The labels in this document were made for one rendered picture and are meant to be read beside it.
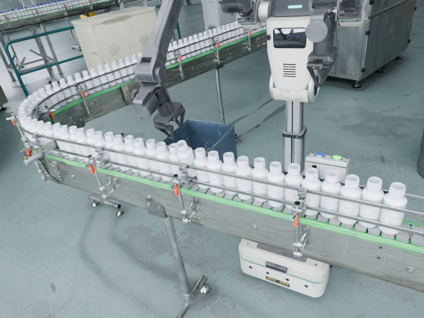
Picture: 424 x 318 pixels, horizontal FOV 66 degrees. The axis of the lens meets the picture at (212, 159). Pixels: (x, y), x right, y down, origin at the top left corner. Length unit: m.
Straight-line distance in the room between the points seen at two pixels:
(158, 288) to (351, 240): 1.46
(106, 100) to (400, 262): 2.19
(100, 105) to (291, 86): 1.57
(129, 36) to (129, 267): 3.70
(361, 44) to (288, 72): 3.12
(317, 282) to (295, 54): 1.23
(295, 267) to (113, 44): 4.15
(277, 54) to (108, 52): 3.86
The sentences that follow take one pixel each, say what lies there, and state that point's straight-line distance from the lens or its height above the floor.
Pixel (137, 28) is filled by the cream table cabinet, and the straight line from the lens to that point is 5.40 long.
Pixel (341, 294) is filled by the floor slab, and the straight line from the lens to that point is 2.21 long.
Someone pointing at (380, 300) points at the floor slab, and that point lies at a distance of 2.24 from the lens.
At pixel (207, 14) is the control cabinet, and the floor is 0.70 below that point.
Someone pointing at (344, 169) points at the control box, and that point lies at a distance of 1.20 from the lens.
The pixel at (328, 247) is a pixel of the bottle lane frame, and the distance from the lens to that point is 1.19.
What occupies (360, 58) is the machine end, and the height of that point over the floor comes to 0.41.
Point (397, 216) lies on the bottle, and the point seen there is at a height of 1.08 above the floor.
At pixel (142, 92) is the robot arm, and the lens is 1.03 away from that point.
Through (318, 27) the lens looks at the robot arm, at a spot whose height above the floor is 1.58.
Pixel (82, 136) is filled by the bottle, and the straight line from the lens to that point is 1.63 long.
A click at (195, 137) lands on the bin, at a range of 2.02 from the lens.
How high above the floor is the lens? 1.78
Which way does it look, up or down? 32 degrees down
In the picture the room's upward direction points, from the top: 9 degrees counter-clockwise
